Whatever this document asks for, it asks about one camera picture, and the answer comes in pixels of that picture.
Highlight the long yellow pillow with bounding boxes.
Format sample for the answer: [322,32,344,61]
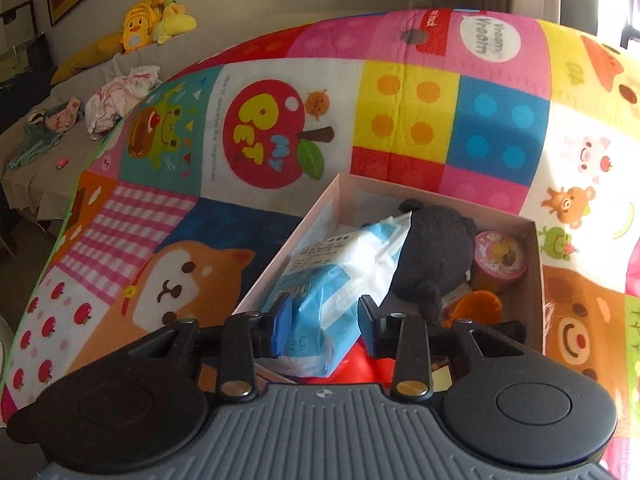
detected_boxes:
[50,35,126,86]

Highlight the pink slime cup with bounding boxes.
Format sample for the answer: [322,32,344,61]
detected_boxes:
[472,230,530,293]

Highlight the blue white wet wipes pack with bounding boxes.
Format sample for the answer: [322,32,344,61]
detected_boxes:
[262,210,413,378]

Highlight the orange plastic toy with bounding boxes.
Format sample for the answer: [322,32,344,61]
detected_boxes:
[445,290,503,326]

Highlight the small doll on sofa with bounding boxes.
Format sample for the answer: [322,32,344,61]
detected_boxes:
[42,97,83,133]

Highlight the dark shelf unit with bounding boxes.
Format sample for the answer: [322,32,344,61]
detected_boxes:
[0,32,56,126]

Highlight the yellow green plush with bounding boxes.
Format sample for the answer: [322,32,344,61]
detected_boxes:
[152,2,198,45]

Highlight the round red plastic toy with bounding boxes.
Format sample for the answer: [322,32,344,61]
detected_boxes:
[310,337,396,386]

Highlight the pink cardboard box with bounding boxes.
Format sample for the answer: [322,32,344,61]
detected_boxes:
[232,172,546,391]

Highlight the pink white crumpled clothes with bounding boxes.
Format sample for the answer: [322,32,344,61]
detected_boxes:
[84,64,163,141]

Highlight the colourful cartoon play mat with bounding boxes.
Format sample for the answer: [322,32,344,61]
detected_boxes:
[0,7,640,480]

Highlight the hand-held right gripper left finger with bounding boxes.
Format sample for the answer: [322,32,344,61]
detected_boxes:
[125,294,294,403]

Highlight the green cloth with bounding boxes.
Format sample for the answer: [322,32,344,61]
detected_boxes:
[7,122,66,171]

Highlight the black plush toy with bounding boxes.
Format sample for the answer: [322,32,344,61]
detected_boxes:
[387,198,478,328]

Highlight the beige sofa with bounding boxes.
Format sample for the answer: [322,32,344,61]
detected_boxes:
[0,7,426,221]

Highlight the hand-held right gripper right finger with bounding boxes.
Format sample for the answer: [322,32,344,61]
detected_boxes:
[358,295,528,403]

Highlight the dark picture frame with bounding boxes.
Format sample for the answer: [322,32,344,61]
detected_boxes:
[0,0,38,41]

